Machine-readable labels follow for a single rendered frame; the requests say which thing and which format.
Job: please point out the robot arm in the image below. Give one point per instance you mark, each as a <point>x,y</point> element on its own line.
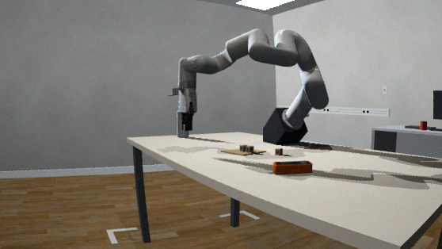
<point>255,43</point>

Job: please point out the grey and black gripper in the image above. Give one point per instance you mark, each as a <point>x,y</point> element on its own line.
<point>187,100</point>

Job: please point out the tan flat square mat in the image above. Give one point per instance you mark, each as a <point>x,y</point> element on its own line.
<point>237,152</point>

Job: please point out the grey bottle with blue cap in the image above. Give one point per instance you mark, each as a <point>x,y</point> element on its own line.
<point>180,132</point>

